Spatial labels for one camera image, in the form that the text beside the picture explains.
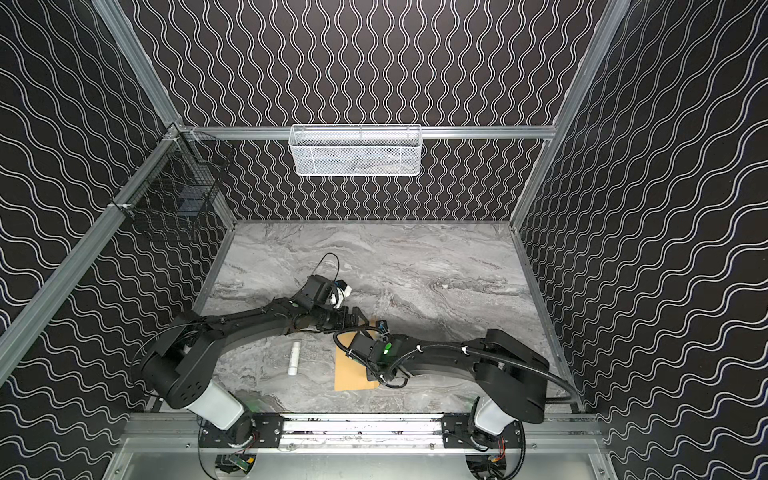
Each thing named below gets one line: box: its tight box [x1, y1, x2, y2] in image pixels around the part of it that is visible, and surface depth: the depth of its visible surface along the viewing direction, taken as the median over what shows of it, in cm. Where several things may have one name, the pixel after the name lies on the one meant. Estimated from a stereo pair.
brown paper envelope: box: [335, 332, 380, 391], surface depth 85 cm
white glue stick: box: [288, 342, 300, 376], surface depth 87 cm
